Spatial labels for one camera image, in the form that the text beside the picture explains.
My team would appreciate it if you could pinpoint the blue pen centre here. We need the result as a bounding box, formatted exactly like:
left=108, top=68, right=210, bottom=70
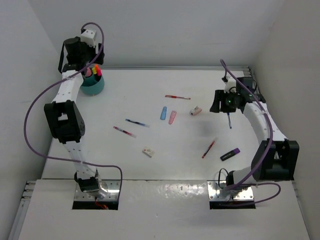
left=125, top=118, right=150, bottom=128

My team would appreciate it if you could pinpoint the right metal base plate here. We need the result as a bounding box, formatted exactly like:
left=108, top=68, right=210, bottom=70
left=207, top=180, right=254, bottom=202

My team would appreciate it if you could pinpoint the red pen top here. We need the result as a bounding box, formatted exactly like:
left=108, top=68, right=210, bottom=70
left=164, top=94, right=191, bottom=100

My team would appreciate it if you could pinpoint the pink capped clear tube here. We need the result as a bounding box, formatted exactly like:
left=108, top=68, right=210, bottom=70
left=85, top=67, right=92, bottom=78

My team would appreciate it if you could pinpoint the red pen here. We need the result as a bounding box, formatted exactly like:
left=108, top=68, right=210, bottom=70
left=201, top=137, right=218, bottom=159
left=113, top=126, right=137, bottom=138
left=164, top=94, right=191, bottom=100

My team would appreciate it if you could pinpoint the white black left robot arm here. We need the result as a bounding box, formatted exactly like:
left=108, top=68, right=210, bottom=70
left=44, top=36, right=102, bottom=197

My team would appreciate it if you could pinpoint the red pen left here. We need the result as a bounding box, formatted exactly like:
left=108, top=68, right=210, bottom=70
left=113, top=126, right=137, bottom=138

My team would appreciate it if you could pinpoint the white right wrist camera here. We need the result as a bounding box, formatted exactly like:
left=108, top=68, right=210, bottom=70
left=222, top=76, right=237, bottom=93

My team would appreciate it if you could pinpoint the metal base plate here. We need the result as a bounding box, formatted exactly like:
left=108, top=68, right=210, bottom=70
left=74, top=180, right=120, bottom=202
left=207, top=180, right=254, bottom=202

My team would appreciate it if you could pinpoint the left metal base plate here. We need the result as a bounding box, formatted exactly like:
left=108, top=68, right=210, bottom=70
left=74, top=180, right=120, bottom=202

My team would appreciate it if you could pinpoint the teal round desk organizer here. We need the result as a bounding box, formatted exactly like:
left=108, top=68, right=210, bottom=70
left=80, top=74, right=105, bottom=96

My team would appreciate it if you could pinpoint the blue pen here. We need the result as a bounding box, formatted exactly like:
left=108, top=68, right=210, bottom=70
left=125, top=118, right=150, bottom=128
left=227, top=112, right=232, bottom=129

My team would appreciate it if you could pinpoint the white eraser with sleeve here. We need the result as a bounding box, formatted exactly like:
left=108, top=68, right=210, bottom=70
left=142, top=147, right=155, bottom=158

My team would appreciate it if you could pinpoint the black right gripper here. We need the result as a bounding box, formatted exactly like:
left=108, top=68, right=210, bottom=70
left=210, top=89, right=240, bottom=113

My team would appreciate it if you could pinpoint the yellow highlighter black body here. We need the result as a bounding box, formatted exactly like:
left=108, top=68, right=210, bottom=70
left=91, top=67, right=97, bottom=75

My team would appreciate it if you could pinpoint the pink highlighter black body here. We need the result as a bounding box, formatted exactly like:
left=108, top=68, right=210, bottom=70
left=97, top=69, right=102, bottom=77

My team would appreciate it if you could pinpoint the orange highlighter black body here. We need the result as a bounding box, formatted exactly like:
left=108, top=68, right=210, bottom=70
left=94, top=64, right=99, bottom=72

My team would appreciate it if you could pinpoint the pink correction tape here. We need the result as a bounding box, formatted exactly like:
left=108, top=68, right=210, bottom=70
left=168, top=110, right=177, bottom=125

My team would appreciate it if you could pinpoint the blue correction tape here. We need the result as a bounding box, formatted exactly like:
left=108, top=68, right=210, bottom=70
left=160, top=106, right=167, bottom=121

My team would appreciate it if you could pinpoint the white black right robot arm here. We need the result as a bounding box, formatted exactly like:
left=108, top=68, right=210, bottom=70
left=209, top=76, right=300, bottom=190

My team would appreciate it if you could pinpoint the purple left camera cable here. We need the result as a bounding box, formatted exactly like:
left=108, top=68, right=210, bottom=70
left=23, top=22, right=123, bottom=198

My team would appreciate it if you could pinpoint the red pen lower right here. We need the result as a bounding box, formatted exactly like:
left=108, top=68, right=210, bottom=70
left=201, top=137, right=218, bottom=159

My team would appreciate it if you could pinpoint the blue pen right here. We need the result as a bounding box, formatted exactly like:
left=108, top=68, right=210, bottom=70
left=227, top=112, right=232, bottom=129

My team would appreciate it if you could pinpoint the purple highlighter black body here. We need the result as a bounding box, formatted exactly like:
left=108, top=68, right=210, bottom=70
left=220, top=148, right=241, bottom=161

